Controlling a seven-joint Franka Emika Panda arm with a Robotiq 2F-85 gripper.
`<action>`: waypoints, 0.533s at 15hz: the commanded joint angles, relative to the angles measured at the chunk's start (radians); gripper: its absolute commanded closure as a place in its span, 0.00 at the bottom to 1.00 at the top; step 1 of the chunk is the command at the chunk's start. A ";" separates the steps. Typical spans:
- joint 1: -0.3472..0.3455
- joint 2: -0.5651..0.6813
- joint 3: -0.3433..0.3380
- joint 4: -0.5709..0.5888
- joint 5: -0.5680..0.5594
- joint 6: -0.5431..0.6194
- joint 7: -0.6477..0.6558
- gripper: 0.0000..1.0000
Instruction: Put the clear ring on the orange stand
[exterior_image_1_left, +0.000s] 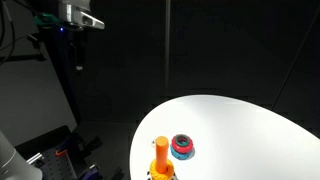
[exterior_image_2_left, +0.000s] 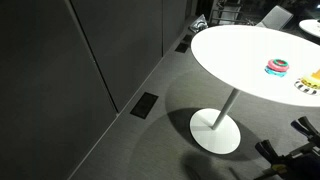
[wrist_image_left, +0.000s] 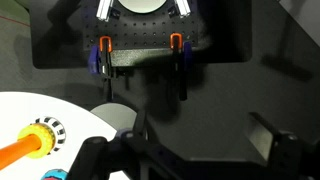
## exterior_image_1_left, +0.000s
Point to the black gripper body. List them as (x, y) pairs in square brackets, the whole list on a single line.
[(75, 41)]

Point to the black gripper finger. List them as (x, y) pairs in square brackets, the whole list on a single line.
[(79, 63)]

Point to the orange peg stand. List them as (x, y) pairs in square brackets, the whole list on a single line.
[(162, 153)]

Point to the vertical metal pole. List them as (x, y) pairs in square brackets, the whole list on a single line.
[(167, 50)]

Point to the small orange clamp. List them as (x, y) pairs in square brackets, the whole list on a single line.
[(60, 153)]

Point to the perforated metal breadboard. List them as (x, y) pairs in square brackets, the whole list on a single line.
[(56, 166)]

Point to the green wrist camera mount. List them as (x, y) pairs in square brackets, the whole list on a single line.
[(46, 19)]

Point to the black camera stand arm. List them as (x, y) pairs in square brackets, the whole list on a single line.
[(23, 57)]

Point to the silver metal rail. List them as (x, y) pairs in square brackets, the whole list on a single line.
[(34, 158)]

